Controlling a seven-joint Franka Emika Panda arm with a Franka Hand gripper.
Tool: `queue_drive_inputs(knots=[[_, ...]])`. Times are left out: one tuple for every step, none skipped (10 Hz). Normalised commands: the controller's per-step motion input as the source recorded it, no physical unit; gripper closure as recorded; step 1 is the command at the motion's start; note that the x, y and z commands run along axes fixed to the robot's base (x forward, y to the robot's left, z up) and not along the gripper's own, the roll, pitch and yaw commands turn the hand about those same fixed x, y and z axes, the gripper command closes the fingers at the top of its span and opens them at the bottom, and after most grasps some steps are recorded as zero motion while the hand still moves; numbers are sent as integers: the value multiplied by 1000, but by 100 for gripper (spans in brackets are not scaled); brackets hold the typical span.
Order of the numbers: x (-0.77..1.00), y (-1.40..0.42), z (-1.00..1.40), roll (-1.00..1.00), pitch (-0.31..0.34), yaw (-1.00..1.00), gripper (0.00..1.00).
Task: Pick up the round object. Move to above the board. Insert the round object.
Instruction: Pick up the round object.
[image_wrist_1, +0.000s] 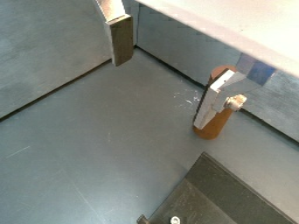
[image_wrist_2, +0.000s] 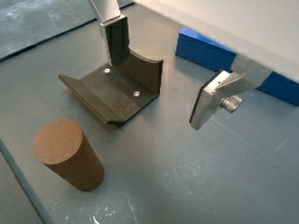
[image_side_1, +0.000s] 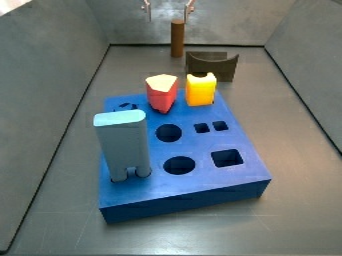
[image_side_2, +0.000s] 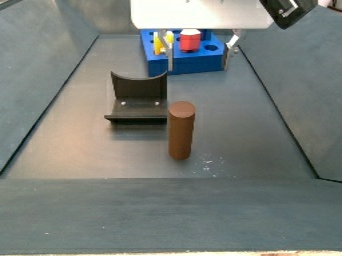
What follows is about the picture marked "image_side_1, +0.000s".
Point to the yellow notched block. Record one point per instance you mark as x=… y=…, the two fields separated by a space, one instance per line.
x=201 y=89

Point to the brown round cylinder peg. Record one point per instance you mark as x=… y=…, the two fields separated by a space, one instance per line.
x=177 y=37

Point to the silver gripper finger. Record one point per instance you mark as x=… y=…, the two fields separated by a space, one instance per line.
x=146 y=8
x=189 y=9

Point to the dark brown curved block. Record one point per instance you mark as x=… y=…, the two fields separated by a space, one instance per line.
x=202 y=62

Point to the red wedge block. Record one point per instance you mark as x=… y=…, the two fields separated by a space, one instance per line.
x=162 y=89

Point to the light blue tall block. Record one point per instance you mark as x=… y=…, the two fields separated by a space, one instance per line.
x=122 y=134

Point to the blue shape sorting board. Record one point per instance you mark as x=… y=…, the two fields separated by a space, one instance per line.
x=203 y=162

